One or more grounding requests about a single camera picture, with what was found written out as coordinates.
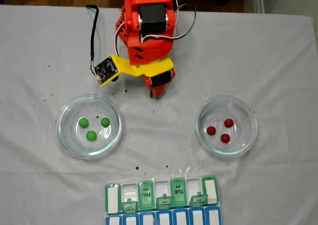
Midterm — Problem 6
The black camera cable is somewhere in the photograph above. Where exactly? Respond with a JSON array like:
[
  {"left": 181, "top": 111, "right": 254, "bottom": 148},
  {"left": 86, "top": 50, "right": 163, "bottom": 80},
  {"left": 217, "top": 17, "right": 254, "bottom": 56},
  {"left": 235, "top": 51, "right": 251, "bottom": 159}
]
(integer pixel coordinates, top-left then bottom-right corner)
[{"left": 86, "top": 4, "right": 100, "bottom": 62}]

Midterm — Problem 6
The black camera circuit board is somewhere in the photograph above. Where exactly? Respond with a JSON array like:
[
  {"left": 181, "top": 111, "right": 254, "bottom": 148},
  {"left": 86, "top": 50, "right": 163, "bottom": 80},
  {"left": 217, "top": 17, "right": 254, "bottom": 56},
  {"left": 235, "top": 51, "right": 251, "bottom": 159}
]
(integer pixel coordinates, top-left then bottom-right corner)
[{"left": 93, "top": 57, "right": 119, "bottom": 88}]

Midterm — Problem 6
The weekly pill organizer box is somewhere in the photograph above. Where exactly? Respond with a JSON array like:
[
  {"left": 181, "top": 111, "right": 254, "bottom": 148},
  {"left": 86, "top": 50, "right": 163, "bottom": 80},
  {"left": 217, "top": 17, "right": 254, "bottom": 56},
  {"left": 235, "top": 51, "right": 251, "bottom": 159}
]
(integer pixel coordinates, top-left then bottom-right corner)
[{"left": 103, "top": 174, "right": 222, "bottom": 225}]

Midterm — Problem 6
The clear glass bowl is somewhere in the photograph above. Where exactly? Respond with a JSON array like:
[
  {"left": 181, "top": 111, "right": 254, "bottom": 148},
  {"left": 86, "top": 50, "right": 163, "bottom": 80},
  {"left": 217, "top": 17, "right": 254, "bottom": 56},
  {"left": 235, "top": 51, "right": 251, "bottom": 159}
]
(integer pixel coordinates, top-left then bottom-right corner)
[
  {"left": 195, "top": 95, "right": 258, "bottom": 158},
  {"left": 56, "top": 93, "right": 124, "bottom": 160}
]

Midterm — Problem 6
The white tablecloth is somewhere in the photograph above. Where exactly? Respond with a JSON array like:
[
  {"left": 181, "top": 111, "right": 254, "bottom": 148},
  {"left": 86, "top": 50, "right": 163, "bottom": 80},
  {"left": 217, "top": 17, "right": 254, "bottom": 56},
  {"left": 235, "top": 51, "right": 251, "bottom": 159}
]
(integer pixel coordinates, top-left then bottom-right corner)
[{"left": 0, "top": 4, "right": 318, "bottom": 225}]

